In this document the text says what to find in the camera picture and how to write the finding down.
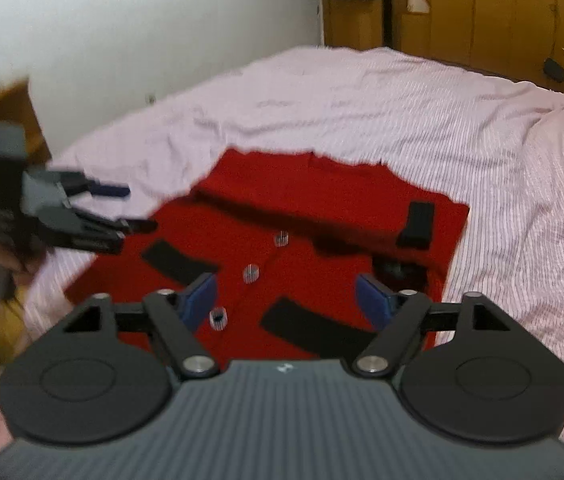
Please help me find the red knit cardigan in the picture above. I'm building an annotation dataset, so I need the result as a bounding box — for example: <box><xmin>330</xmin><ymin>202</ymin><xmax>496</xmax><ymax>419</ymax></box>
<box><xmin>64</xmin><ymin>147</ymin><xmax>471</xmax><ymax>362</ymax></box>

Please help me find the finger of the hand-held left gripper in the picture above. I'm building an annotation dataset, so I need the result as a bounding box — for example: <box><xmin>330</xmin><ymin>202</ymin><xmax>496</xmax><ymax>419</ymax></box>
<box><xmin>69</xmin><ymin>209</ymin><xmax>159</xmax><ymax>256</ymax></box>
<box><xmin>62</xmin><ymin>169</ymin><xmax>131</xmax><ymax>200</ymax></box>

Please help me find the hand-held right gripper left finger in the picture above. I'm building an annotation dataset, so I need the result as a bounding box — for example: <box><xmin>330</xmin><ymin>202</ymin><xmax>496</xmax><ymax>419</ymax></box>
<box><xmin>63</xmin><ymin>272</ymin><xmax>219</xmax><ymax>380</ymax></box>

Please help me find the pink checked bed sheet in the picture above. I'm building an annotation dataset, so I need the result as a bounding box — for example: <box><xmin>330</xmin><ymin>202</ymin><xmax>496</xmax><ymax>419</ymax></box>
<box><xmin>22</xmin><ymin>46</ymin><xmax>564</xmax><ymax>467</ymax></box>

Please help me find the wooden wardrobe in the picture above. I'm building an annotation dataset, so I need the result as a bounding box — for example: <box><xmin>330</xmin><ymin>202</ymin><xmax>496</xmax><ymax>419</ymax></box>
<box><xmin>319</xmin><ymin>0</ymin><xmax>564</xmax><ymax>93</ymax></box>

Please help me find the wooden nightstand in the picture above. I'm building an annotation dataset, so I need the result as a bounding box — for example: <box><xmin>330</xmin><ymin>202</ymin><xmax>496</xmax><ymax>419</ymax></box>
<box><xmin>0</xmin><ymin>77</ymin><xmax>53</xmax><ymax>221</ymax></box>

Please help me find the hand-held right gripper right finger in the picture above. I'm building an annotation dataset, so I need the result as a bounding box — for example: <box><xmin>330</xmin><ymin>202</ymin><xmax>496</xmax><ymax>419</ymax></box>
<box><xmin>353</xmin><ymin>273</ymin><xmax>511</xmax><ymax>380</ymax></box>

